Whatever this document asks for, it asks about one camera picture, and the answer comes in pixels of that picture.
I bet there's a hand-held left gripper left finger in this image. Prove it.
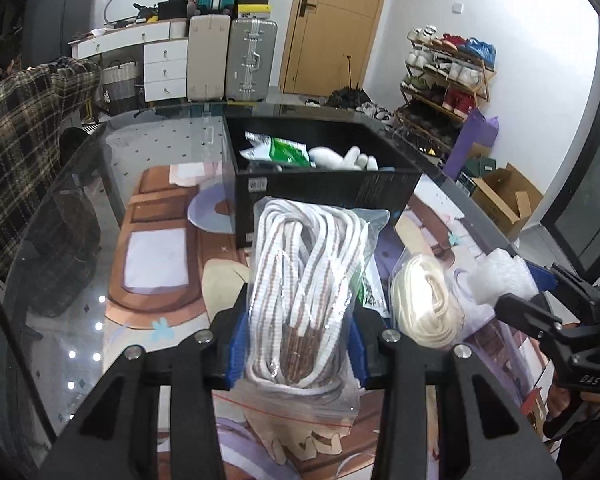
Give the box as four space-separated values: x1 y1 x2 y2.
35 282 253 480

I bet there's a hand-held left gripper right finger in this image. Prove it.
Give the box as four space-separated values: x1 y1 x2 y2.
350 305 563 480

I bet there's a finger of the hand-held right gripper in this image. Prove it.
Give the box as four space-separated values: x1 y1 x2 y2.
495 291 576 346
524 259 600 326

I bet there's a white bubble wrap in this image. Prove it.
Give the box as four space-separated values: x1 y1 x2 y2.
467 250 540 308

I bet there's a bagged white brown rope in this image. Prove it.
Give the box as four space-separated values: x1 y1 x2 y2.
242 197 391 433

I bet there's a black cardboard box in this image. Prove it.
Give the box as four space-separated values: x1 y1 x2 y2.
222 115 423 250

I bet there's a green white packet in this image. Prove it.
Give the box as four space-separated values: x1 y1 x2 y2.
238 131 317 171

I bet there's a white plush toy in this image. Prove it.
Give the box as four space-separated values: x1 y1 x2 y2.
307 145 379 172

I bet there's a person's right hand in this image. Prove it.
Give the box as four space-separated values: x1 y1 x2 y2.
545 382 600 422

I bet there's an open cardboard box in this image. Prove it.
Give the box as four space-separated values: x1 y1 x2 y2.
472 164 545 241

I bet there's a printed table mat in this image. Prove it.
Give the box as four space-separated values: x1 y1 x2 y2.
102 160 561 480

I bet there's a dark green box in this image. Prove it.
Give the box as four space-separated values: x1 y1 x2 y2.
457 157 496 186

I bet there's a purple bag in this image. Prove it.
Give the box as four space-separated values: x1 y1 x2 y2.
442 109 501 181

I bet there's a wooden shoe rack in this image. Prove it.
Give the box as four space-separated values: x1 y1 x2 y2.
400 25 498 156

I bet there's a pair of white sneakers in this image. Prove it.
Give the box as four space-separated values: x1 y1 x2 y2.
355 101 396 126

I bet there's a black umbrella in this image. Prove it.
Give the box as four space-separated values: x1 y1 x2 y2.
325 55 368 110

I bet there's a white desk with drawers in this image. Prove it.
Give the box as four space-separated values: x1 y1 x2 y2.
69 20 190 103

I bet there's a silver suitcase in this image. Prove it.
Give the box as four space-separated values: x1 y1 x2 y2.
225 17 278 102

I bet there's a beige suitcase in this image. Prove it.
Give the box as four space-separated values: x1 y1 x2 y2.
186 12 231 103

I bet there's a wicker basket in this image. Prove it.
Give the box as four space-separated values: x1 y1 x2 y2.
101 62 141 86

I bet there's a wooden door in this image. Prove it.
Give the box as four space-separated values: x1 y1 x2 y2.
279 0 393 96

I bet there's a black bag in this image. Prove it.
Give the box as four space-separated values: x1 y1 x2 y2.
157 0 190 21

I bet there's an oval mirror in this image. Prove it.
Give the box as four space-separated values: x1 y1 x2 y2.
104 0 172 25

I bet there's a dark grey cabinet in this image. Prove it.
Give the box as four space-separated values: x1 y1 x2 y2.
22 0 101 61

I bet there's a bagged cream rope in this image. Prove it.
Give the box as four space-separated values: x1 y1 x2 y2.
389 252 496 351

